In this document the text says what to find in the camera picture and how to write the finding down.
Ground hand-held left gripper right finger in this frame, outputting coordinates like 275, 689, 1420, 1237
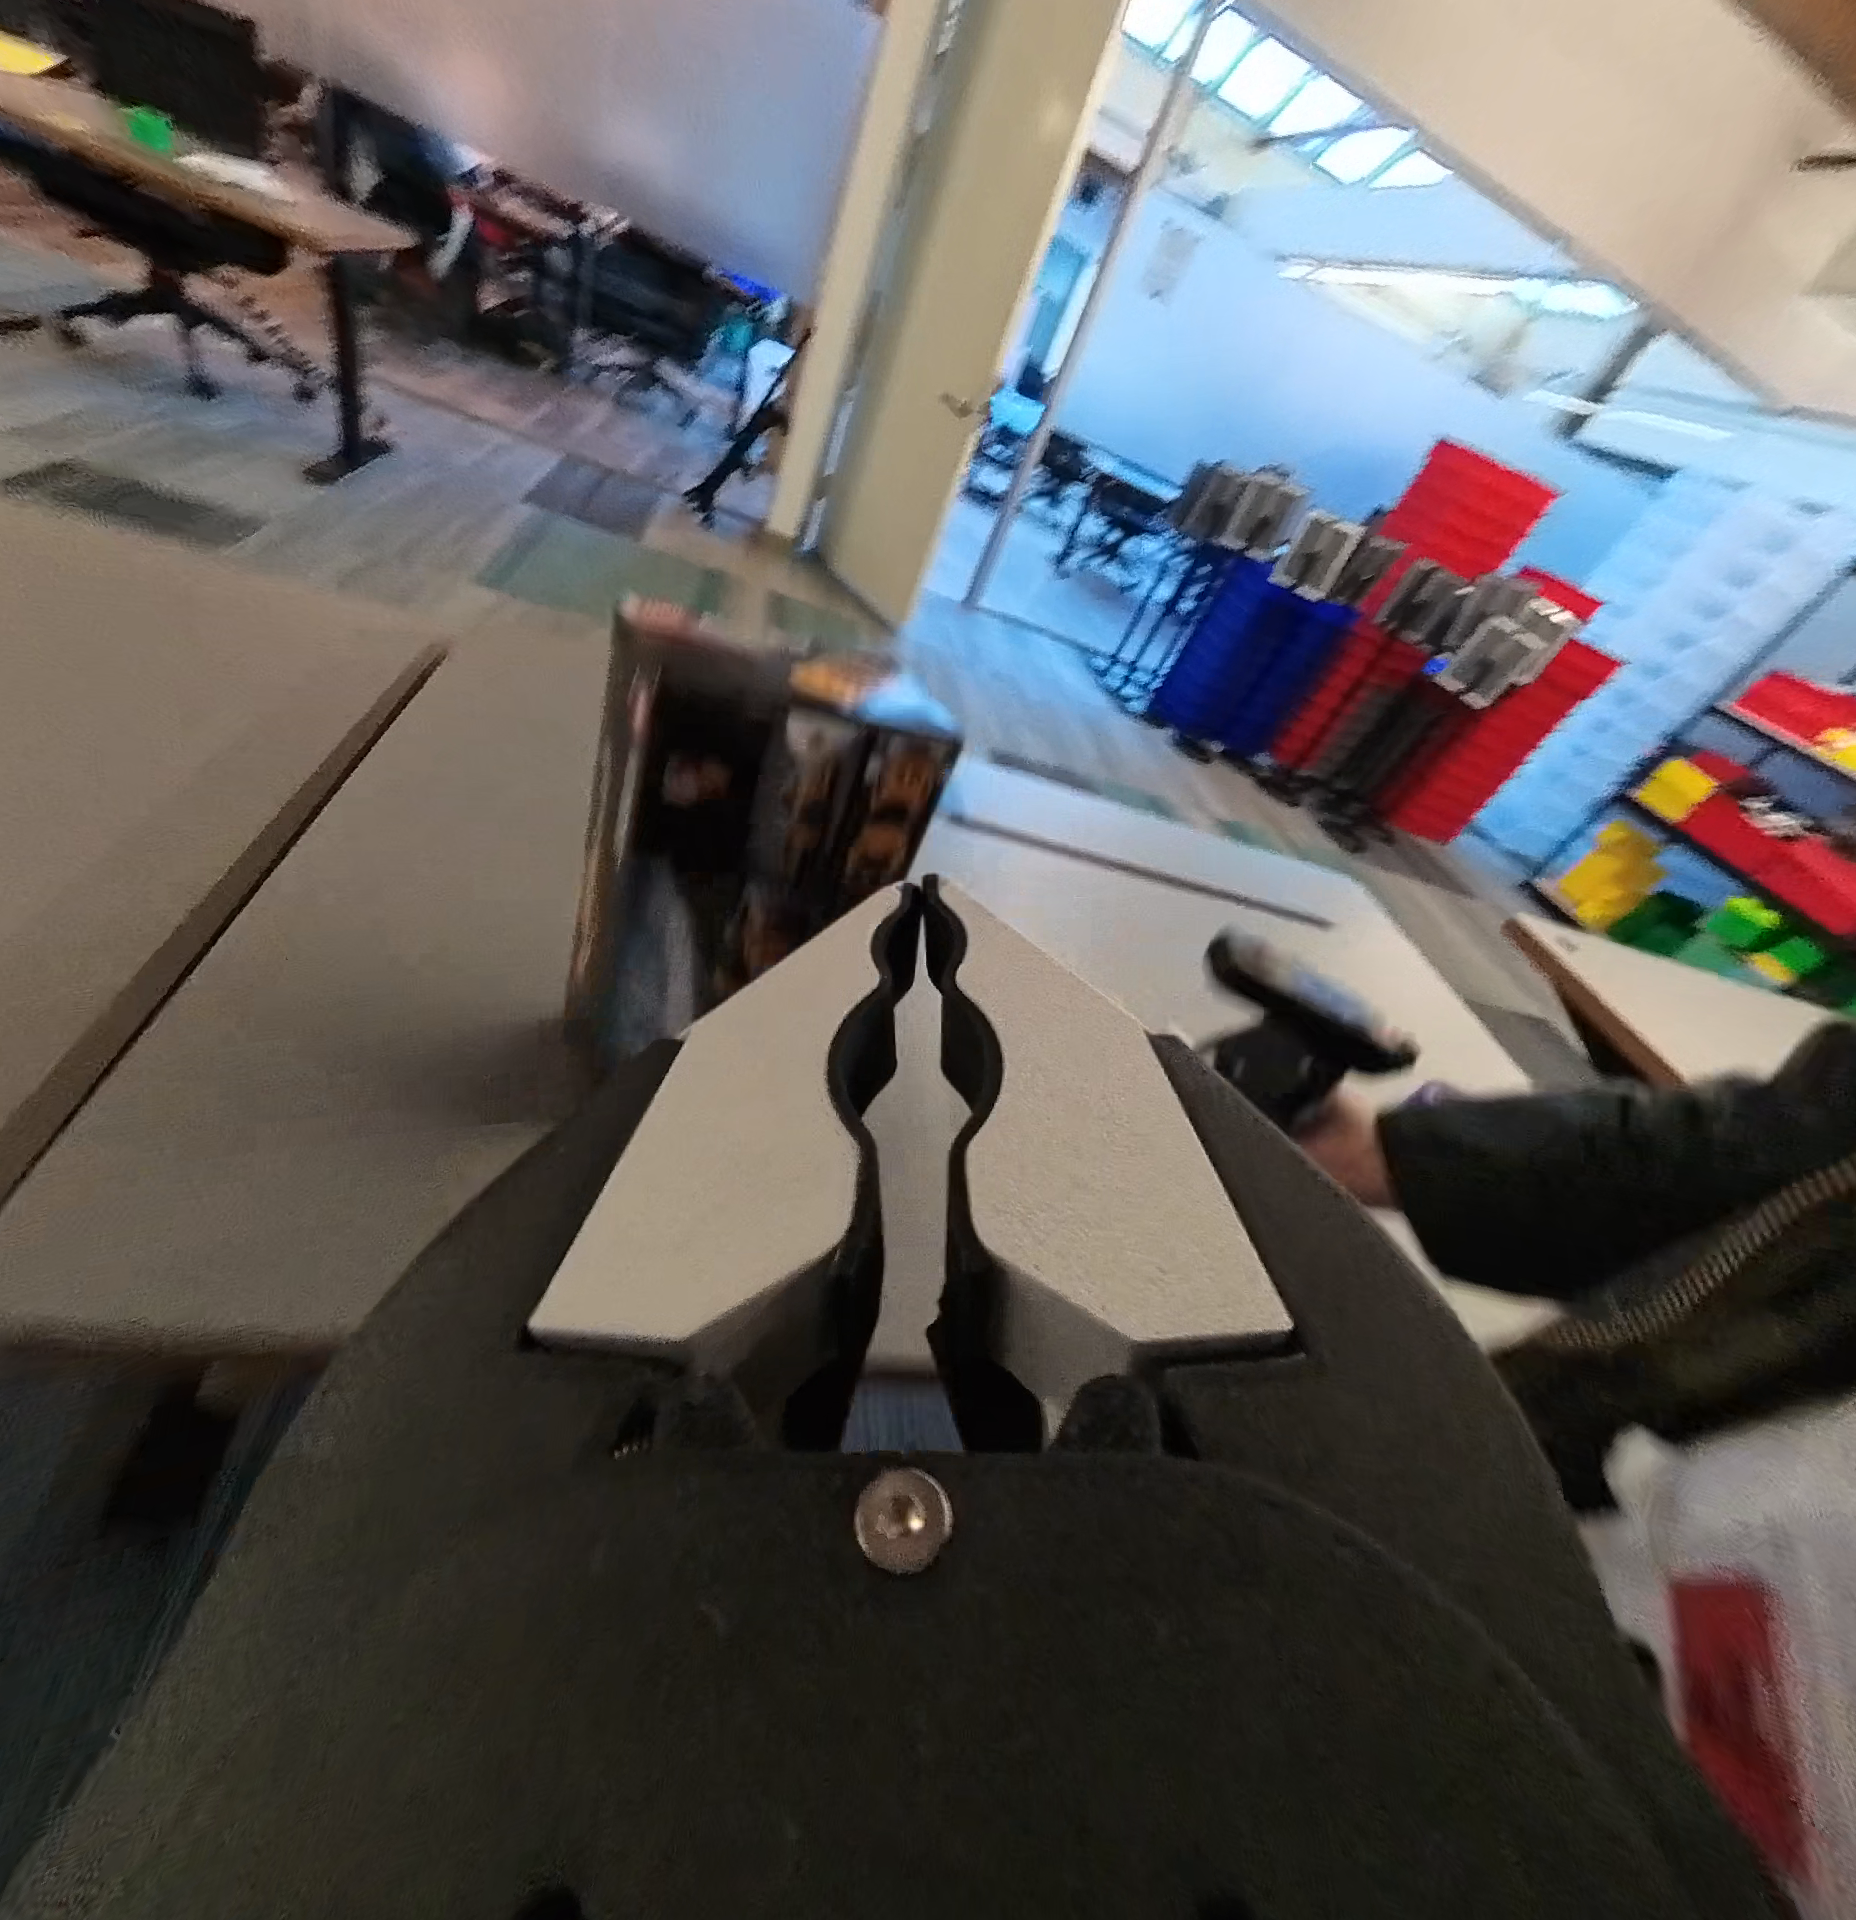
924, 873, 1299, 1441

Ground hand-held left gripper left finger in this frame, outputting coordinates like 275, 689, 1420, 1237
526, 879, 929, 1450

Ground orange sports car lego box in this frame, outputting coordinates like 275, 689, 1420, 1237
567, 602, 970, 1074

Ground person's right forearm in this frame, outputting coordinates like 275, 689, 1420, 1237
1371, 1018, 1856, 1308

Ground person's right hand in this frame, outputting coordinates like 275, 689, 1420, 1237
1295, 1099, 1400, 1209

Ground grey table brown edge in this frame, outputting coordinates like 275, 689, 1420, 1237
1501, 901, 1837, 1092

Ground stack of red bins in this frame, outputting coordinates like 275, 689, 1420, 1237
1268, 433, 1623, 856

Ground stack of blue bins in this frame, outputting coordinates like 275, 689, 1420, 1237
1139, 558, 1357, 764

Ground row of black sign stands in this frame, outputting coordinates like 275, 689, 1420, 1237
1091, 454, 1585, 844

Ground green and yellow bins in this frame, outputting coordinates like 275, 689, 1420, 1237
1526, 669, 1856, 1024

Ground person's black jacket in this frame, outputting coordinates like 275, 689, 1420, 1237
1485, 1152, 1856, 1522

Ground red badge card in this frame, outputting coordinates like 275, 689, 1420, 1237
1664, 1572, 1817, 1880

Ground black office chair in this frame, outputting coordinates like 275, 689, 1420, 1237
48, 148, 323, 403

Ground wooden desk black legs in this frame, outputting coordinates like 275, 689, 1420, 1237
0, 57, 426, 483

